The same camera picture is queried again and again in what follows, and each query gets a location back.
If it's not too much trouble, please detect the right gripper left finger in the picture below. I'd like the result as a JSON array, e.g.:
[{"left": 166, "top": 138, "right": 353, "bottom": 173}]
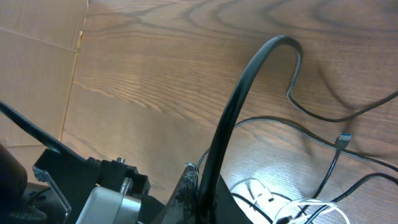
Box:
[{"left": 152, "top": 163, "right": 199, "bottom": 224}]

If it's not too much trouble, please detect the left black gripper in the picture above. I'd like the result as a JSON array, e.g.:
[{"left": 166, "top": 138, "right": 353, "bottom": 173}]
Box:
[{"left": 33, "top": 149, "right": 164, "bottom": 223}]

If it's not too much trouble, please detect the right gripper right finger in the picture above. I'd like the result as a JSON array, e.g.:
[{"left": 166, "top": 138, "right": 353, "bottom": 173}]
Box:
[{"left": 214, "top": 175, "right": 252, "bottom": 224}]

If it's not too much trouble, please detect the black USB cable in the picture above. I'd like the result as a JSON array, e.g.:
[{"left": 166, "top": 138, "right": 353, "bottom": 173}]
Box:
[{"left": 195, "top": 34, "right": 398, "bottom": 224}]

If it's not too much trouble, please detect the white USB cable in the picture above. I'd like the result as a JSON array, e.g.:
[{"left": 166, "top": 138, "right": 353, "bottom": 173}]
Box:
[{"left": 228, "top": 177, "right": 352, "bottom": 224}]

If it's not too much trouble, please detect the thin black cable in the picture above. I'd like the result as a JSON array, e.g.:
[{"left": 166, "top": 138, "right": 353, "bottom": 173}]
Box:
[{"left": 195, "top": 116, "right": 398, "bottom": 224}]

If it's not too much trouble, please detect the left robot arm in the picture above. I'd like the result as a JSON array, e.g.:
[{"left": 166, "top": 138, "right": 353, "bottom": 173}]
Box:
[{"left": 1, "top": 148, "right": 164, "bottom": 223}]

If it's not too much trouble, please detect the cardboard box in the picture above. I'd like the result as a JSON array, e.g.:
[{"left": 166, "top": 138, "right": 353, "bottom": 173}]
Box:
[{"left": 0, "top": 0, "right": 91, "bottom": 184}]

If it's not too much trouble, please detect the left camera cable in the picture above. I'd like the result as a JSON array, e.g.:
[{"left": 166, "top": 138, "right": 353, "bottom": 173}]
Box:
[{"left": 0, "top": 100, "right": 88, "bottom": 162}]

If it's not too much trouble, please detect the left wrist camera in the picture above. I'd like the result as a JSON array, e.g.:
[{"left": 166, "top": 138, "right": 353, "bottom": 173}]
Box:
[{"left": 76, "top": 187, "right": 141, "bottom": 224}]

